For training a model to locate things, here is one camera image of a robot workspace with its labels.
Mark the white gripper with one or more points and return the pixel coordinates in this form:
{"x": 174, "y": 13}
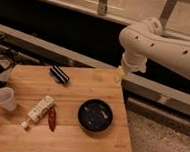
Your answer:
{"x": 131, "y": 63}

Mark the red chili pepper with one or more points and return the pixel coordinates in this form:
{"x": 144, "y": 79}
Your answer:
{"x": 52, "y": 118}

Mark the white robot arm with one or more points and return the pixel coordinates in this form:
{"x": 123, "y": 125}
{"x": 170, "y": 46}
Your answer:
{"x": 144, "y": 40}

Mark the black ceramic bowl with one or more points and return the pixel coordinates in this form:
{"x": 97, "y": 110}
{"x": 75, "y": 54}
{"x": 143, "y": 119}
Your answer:
{"x": 95, "y": 116}

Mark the black striped rectangular block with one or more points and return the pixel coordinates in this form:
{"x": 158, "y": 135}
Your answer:
{"x": 59, "y": 75}

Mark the wooden cutting board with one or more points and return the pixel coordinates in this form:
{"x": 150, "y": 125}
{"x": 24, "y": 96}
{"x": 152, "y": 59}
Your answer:
{"x": 31, "y": 83}

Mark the white tube bottle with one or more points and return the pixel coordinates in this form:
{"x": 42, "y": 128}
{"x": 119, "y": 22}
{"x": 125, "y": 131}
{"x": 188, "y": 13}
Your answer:
{"x": 37, "y": 112}

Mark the white paper cup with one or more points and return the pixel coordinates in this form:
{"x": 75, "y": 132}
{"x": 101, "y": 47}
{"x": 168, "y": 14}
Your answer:
{"x": 7, "y": 99}

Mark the metal railing frame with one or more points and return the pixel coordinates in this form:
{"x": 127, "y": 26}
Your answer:
{"x": 174, "y": 15}

